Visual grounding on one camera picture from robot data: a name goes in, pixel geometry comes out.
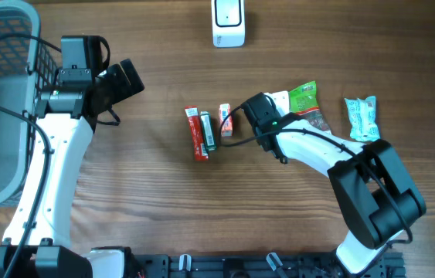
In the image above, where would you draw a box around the small red candy pack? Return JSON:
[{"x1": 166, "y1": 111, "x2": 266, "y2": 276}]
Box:
[{"x1": 219, "y1": 103, "x2": 233, "y2": 137}]

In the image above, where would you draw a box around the green snack bag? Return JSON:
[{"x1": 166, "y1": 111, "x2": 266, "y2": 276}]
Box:
[{"x1": 288, "y1": 81, "x2": 331, "y2": 134}]

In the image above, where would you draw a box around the green stick pack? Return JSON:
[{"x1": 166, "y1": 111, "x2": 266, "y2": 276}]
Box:
[{"x1": 200, "y1": 111, "x2": 217, "y2": 151}]

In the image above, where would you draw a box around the red stick pack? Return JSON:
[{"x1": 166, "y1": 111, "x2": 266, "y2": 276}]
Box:
[{"x1": 185, "y1": 106, "x2": 209, "y2": 161}]

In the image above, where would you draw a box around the teal white tissue pack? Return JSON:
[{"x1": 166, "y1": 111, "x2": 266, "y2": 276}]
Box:
[{"x1": 345, "y1": 96, "x2": 380, "y2": 142}]

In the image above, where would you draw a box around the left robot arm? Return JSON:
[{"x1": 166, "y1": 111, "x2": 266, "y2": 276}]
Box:
[{"x1": 0, "y1": 36, "x2": 144, "y2": 277}]

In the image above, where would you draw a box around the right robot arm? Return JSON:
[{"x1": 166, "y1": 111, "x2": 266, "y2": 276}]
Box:
[{"x1": 240, "y1": 93, "x2": 427, "y2": 277}]

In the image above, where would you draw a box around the white barcode scanner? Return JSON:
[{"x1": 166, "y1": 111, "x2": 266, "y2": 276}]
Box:
[{"x1": 211, "y1": 0, "x2": 246, "y2": 48}]

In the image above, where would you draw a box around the grey plastic shopping basket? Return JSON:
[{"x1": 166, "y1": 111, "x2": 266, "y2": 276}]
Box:
[{"x1": 0, "y1": 1, "x2": 57, "y2": 206}]

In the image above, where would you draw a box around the black right camera cable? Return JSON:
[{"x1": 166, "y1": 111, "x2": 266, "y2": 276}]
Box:
[{"x1": 217, "y1": 104, "x2": 413, "y2": 245}]

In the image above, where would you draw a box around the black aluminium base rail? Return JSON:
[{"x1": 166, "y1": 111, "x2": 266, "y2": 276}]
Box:
[{"x1": 124, "y1": 251, "x2": 407, "y2": 278}]

